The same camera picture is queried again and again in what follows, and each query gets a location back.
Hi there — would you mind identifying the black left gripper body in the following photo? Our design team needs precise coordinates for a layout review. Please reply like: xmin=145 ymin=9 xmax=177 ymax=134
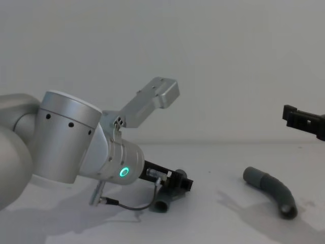
xmin=138 ymin=160 xmax=179 ymax=190

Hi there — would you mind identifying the short grey pipe fitting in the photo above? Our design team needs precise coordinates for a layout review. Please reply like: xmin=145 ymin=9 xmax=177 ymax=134
xmin=149 ymin=168 xmax=189 ymax=213

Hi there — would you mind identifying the white table cloth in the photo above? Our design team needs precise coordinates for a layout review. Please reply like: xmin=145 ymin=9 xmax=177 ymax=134
xmin=0 ymin=141 xmax=325 ymax=244

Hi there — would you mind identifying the thin dark gripper cable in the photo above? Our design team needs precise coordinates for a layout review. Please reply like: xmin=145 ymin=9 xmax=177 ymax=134
xmin=100 ymin=168 xmax=164 ymax=211

